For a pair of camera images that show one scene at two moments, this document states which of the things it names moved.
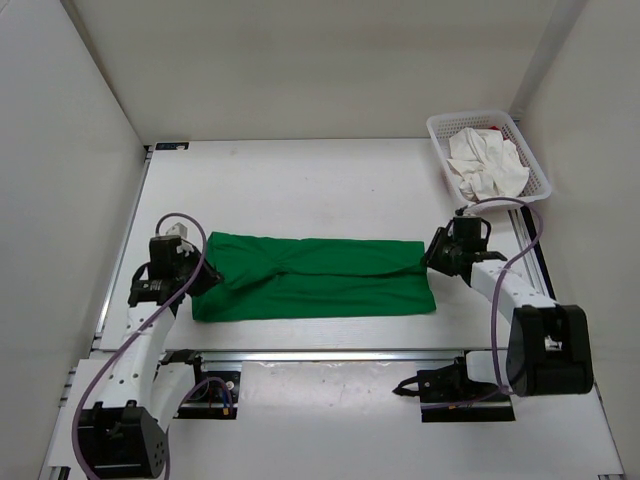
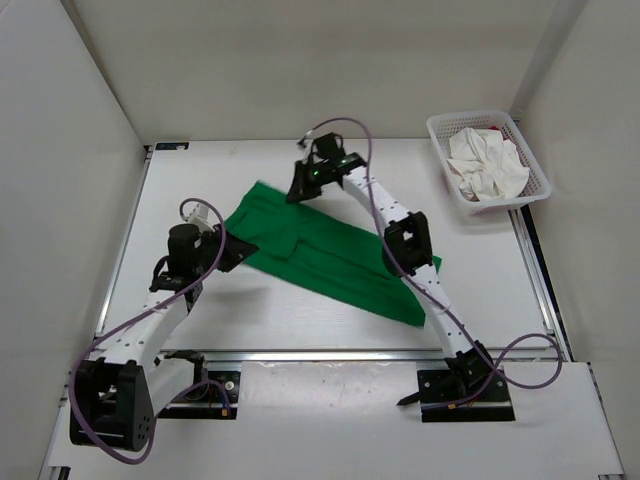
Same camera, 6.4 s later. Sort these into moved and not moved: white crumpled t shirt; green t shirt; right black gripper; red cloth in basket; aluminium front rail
Moved: right black gripper; green t shirt
Not moved: red cloth in basket; aluminium front rail; white crumpled t shirt
